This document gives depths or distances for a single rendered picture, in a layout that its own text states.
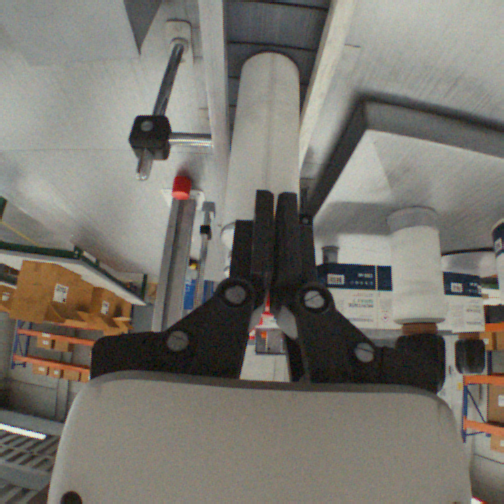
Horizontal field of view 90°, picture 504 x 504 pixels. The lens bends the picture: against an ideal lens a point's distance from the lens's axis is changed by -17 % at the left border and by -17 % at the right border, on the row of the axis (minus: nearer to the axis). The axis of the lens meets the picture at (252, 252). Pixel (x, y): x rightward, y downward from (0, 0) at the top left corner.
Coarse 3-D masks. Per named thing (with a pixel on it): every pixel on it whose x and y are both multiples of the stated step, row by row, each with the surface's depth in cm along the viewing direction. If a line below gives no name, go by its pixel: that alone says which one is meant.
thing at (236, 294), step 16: (224, 288) 9; (240, 288) 9; (224, 304) 9; (240, 304) 9; (208, 320) 8; (224, 320) 8; (240, 320) 8; (208, 336) 8; (224, 336) 8; (240, 336) 8; (208, 352) 8; (224, 352) 8; (240, 352) 8; (192, 368) 7; (208, 368) 7; (224, 368) 7; (240, 368) 10
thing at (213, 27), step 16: (208, 0) 12; (224, 0) 12; (208, 16) 12; (224, 16) 13; (208, 32) 13; (224, 32) 14; (208, 48) 14; (224, 48) 15; (208, 64) 15; (224, 64) 15; (208, 80) 17; (224, 80) 17; (208, 96) 18; (224, 96) 18; (224, 112) 19; (224, 128) 21; (224, 144) 23; (224, 160) 25; (224, 176) 27; (224, 192) 30
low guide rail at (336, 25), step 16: (336, 0) 15; (352, 0) 15; (336, 16) 16; (336, 32) 17; (320, 48) 19; (336, 48) 18; (320, 64) 20; (320, 80) 21; (320, 96) 23; (304, 112) 25; (304, 128) 27; (304, 144) 29
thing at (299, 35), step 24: (240, 0) 18; (264, 0) 19; (288, 0) 18; (312, 0) 18; (240, 24) 20; (264, 24) 20; (288, 24) 20; (312, 24) 20; (240, 48) 22; (264, 48) 22; (288, 48) 22; (312, 48) 22; (240, 72) 25
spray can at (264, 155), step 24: (264, 72) 21; (288, 72) 22; (240, 96) 22; (264, 96) 21; (288, 96) 21; (240, 120) 21; (264, 120) 20; (288, 120) 21; (240, 144) 20; (264, 144) 19; (288, 144) 20; (240, 168) 19; (264, 168) 19; (288, 168) 19; (240, 192) 19; (240, 216) 18
